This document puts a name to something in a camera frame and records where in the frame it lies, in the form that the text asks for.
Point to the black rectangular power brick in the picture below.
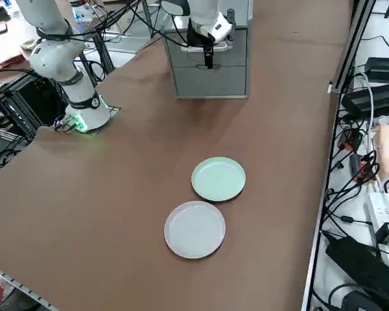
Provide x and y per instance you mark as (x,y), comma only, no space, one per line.
(385,66)

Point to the aluminium diagonal strut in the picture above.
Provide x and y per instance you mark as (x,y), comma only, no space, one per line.
(353,42)

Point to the mint green round plate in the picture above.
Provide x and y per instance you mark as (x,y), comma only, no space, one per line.
(218,178)

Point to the black aluminium frame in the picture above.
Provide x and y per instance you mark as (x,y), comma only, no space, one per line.
(19,110)

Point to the long black power brick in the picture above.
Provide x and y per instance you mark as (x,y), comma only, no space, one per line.
(372,100)

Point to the large black flat box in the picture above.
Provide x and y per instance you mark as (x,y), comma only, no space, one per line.
(353,256)

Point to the perforated aluminium rail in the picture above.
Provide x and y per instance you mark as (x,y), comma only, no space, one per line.
(16,282)

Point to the gray drawer with recessed grip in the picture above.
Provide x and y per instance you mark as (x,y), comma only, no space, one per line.
(214,82)

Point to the orange and black connector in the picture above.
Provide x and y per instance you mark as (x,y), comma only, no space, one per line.
(351,139)

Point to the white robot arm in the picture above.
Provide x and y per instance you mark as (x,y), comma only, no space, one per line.
(68,64)

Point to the pale gray round plate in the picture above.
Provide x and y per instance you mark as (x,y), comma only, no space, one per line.
(194,230)

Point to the white power strip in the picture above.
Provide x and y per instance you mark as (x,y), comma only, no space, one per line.
(385,209)

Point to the gray metal drawer cabinet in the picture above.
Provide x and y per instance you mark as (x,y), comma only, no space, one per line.
(241,16)

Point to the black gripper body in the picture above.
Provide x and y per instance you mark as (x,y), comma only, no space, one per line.
(197,37)

